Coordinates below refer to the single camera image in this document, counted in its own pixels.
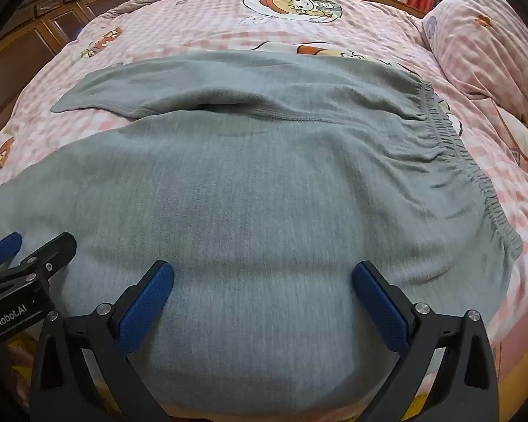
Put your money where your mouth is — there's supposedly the yellow patterned cloth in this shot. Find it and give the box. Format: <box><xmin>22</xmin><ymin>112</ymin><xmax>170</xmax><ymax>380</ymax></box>
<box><xmin>4</xmin><ymin>332</ymin><xmax>42</xmax><ymax>388</ymax></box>

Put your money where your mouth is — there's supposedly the panelled wooden bed board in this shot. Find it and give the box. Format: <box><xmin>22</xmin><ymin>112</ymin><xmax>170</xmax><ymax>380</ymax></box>
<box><xmin>0</xmin><ymin>0</ymin><xmax>150</xmax><ymax>133</ymax></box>

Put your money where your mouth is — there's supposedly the pink checked cartoon blanket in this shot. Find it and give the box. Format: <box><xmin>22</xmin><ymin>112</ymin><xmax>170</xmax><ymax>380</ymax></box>
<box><xmin>0</xmin><ymin>0</ymin><xmax>528</xmax><ymax>361</ymax></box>

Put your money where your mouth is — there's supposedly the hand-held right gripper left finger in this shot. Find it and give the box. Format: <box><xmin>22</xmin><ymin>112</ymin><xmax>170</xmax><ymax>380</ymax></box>
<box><xmin>29</xmin><ymin>260</ymin><xmax>177</xmax><ymax>422</ymax></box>

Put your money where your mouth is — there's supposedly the pink checked pillow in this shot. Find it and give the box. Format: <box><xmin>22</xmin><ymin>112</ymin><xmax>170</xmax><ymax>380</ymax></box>
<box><xmin>422</xmin><ymin>0</ymin><xmax>528</xmax><ymax>141</ymax></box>

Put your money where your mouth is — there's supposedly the grey sock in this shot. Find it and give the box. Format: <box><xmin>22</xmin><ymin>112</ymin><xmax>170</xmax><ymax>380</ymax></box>
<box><xmin>0</xmin><ymin>48</ymin><xmax>523</xmax><ymax>420</ymax></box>

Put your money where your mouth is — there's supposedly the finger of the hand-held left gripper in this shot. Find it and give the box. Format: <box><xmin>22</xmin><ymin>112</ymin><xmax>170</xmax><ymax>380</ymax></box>
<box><xmin>0</xmin><ymin>231</ymin><xmax>24</xmax><ymax>275</ymax></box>
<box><xmin>6</xmin><ymin>231</ymin><xmax>78</xmax><ymax>292</ymax></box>

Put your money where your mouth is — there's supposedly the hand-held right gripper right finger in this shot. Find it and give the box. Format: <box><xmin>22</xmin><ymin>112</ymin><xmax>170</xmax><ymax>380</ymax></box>
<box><xmin>351</xmin><ymin>260</ymin><xmax>500</xmax><ymax>422</ymax></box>

